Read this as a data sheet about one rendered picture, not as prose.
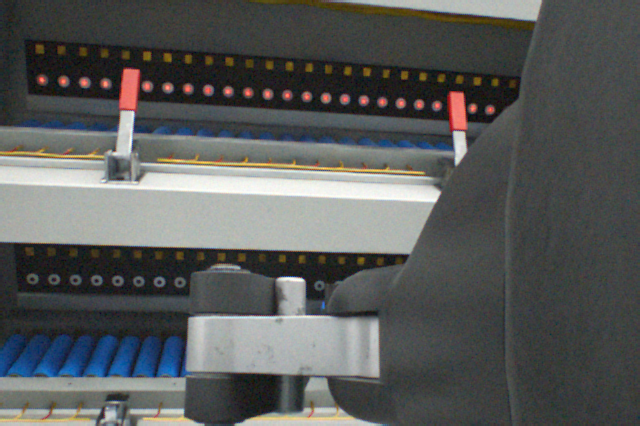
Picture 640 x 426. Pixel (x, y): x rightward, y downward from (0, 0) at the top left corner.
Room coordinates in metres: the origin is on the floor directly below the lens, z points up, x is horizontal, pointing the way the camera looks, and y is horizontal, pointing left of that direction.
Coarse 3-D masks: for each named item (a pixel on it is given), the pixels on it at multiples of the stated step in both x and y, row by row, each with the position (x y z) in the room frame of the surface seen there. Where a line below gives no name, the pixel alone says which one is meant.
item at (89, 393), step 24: (0, 384) 0.44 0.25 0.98; (24, 384) 0.44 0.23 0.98; (48, 384) 0.44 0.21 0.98; (72, 384) 0.44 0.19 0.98; (96, 384) 0.45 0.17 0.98; (120, 384) 0.45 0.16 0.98; (144, 384) 0.45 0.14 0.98; (168, 384) 0.46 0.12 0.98; (312, 384) 0.47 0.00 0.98; (0, 408) 0.44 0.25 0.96; (24, 408) 0.43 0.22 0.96; (48, 408) 0.44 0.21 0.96; (72, 408) 0.44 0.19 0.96; (96, 408) 0.45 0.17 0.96; (144, 408) 0.45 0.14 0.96; (168, 408) 0.45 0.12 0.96; (312, 408) 0.46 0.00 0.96; (336, 408) 0.46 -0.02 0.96
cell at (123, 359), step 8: (128, 336) 0.53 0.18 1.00; (120, 344) 0.52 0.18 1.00; (128, 344) 0.52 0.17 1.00; (136, 344) 0.52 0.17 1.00; (120, 352) 0.50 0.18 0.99; (128, 352) 0.50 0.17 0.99; (136, 352) 0.52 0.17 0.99; (120, 360) 0.49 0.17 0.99; (128, 360) 0.49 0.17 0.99; (112, 368) 0.48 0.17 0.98; (120, 368) 0.48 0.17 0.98; (128, 368) 0.49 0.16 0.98; (120, 376) 0.47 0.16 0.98; (128, 376) 0.48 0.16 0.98
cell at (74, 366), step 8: (80, 336) 0.52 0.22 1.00; (88, 336) 0.52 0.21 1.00; (80, 344) 0.51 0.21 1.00; (88, 344) 0.51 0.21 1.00; (72, 352) 0.50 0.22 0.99; (80, 352) 0.50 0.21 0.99; (88, 352) 0.51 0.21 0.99; (72, 360) 0.48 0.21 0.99; (80, 360) 0.49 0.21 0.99; (88, 360) 0.50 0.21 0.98; (64, 368) 0.47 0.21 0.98; (72, 368) 0.47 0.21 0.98; (80, 368) 0.48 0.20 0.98; (72, 376) 0.47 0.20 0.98; (80, 376) 0.48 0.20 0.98
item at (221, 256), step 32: (32, 256) 0.54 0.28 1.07; (64, 256) 0.54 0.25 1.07; (96, 256) 0.55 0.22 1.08; (128, 256) 0.55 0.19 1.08; (160, 256) 0.56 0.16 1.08; (192, 256) 0.56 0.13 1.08; (224, 256) 0.56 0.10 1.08; (256, 256) 0.57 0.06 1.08; (288, 256) 0.57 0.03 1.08; (320, 256) 0.58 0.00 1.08; (352, 256) 0.58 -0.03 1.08; (384, 256) 0.59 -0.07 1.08; (32, 288) 0.55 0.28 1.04; (64, 288) 0.56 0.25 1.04; (96, 288) 0.56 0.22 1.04; (128, 288) 0.57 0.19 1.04; (160, 288) 0.57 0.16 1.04
